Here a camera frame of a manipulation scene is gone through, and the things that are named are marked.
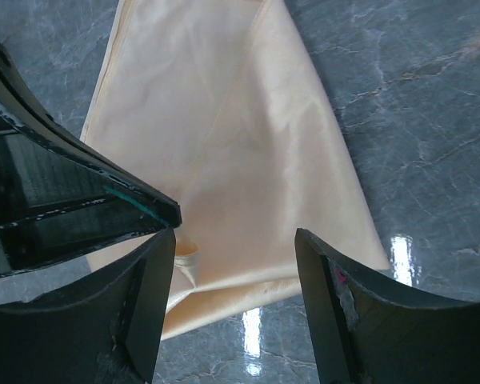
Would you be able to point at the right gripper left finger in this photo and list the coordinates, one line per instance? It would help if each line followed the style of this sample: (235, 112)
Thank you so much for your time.
(103, 328)

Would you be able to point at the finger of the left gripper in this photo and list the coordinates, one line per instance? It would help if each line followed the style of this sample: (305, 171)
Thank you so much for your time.
(20, 109)
(54, 207)

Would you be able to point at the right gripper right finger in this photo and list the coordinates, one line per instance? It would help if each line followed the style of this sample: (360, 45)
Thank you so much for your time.
(368, 328)

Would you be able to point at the peach satin napkin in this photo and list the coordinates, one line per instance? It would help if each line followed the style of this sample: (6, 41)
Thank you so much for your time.
(218, 105)

